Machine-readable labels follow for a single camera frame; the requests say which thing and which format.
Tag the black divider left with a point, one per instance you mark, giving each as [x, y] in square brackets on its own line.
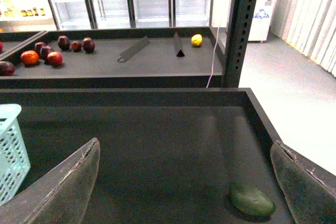
[134, 49]

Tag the far black display tray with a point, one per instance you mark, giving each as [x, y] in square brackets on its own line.
[185, 57]

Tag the orange fruit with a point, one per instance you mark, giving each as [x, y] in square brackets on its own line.
[29, 58]

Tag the dark red fruit right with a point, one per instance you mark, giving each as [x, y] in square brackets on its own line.
[88, 45]

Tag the light blue plastic shopping basket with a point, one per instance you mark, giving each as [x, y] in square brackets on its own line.
[15, 163]

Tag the left black display tray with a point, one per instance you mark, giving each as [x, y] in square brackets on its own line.
[16, 40]

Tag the red apple behind post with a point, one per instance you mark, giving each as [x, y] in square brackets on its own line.
[0, 46]

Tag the dark red fruit front left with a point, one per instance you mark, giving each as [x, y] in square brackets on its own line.
[7, 68]

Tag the near black display tray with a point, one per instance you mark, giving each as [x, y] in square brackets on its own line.
[167, 156]

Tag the red apple front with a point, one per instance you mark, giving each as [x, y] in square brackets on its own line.
[55, 58]

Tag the black perforated post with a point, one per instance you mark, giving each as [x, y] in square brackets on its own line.
[240, 19]

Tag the yellow lemon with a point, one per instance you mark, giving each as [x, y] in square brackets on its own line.
[197, 40]

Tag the small dark red fruit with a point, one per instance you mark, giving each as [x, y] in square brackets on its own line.
[76, 46]

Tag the dark red fruit back centre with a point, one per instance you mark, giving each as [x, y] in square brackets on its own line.
[63, 43]

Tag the dark red fruit back left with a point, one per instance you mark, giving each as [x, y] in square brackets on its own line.
[38, 46]

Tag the shelf with bottles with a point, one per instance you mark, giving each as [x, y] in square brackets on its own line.
[26, 15]

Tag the black triangular divider right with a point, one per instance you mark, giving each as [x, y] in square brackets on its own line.
[178, 46]

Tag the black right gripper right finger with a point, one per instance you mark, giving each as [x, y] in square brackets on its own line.
[309, 189]

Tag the green avocado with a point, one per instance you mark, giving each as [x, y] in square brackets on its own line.
[250, 200]

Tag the white vertical blinds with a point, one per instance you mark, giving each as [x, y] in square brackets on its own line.
[309, 27]

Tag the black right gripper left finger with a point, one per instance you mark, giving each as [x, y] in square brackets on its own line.
[61, 195]

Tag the black display tray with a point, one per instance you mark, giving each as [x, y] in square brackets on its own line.
[167, 156]
[16, 40]
[185, 57]

